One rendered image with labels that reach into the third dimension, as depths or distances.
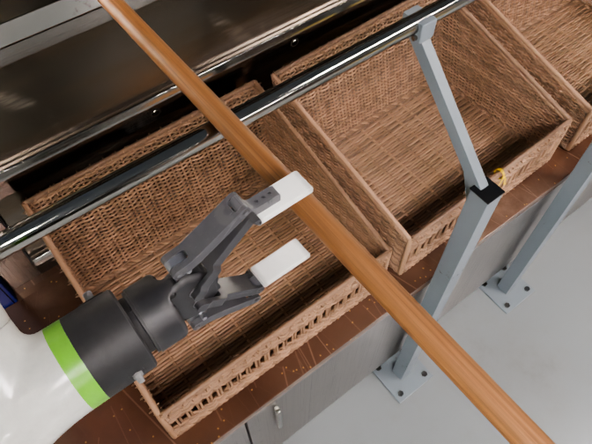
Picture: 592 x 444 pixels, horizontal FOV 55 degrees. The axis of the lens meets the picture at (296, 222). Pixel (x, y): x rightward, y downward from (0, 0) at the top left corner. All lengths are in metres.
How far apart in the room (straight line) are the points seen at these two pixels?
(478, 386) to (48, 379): 0.39
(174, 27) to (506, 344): 1.39
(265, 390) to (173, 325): 0.65
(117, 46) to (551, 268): 1.60
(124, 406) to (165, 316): 0.68
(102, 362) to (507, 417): 0.37
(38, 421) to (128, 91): 0.72
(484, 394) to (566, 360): 1.45
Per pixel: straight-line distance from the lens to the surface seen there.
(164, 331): 0.57
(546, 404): 1.94
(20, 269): 1.38
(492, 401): 0.57
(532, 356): 1.98
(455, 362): 0.58
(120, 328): 0.56
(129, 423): 1.23
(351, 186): 1.26
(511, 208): 1.49
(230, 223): 0.53
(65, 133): 1.13
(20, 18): 1.01
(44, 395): 0.57
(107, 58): 1.12
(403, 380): 1.84
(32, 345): 0.58
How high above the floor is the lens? 1.73
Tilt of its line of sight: 57 degrees down
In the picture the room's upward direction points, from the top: straight up
